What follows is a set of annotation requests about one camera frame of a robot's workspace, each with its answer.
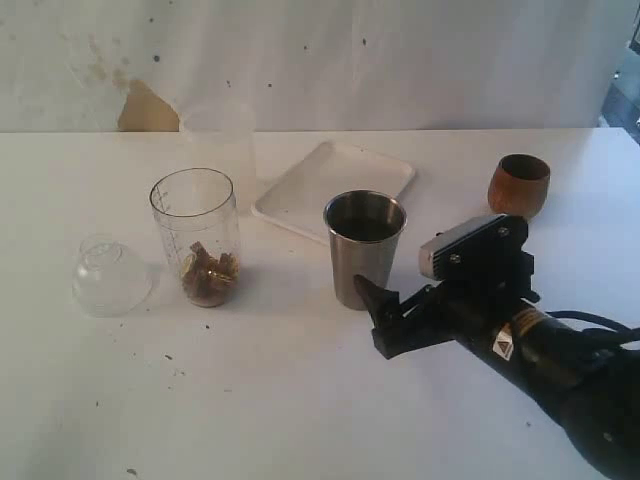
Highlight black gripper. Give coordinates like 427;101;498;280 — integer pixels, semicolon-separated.
354;251;540;359

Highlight stainless steel cup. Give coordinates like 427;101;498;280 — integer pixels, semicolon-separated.
323;190;407;310

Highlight brown wooden blocks and coins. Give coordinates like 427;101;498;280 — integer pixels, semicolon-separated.
180;242;239;308

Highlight round brown wooden cup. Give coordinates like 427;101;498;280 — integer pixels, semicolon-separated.
487;153;551;220

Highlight clear plastic shaker cup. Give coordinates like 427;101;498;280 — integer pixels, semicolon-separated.
149;167;240;297

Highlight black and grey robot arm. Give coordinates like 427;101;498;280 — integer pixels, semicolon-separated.
354;251;639;479

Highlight clear domed shaker lid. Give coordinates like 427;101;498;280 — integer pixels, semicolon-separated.
71;235;152;317

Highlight white rectangular tray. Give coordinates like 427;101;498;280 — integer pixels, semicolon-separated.
251;141;416;245

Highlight translucent white plastic container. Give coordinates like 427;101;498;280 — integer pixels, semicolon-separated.
179;99;258;214

